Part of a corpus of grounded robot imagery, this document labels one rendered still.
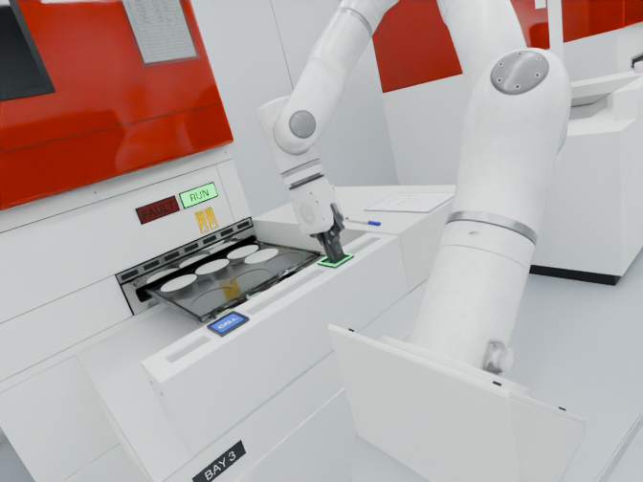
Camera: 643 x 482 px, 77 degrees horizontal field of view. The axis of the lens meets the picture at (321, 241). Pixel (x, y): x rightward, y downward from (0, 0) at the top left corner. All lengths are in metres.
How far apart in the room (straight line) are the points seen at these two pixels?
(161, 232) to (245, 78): 2.09
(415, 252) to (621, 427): 0.51
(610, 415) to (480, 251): 0.27
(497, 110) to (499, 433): 0.37
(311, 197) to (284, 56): 2.71
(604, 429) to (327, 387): 0.45
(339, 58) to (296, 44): 2.70
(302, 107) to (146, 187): 0.65
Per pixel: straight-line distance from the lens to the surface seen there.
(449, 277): 0.54
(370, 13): 0.91
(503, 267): 0.55
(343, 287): 0.80
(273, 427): 0.79
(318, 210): 0.78
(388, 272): 0.89
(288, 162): 0.78
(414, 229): 0.95
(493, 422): 0.44
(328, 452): 0.91
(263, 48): 3.35
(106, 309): 1.26
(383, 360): 0.49
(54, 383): 1.29
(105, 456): 1.42
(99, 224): 1.22
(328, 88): 0.75
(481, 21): 0.76
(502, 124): 0.57
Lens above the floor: 1.27
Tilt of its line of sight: 18 degrees down
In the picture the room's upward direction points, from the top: 15 degrees counter-clockwise
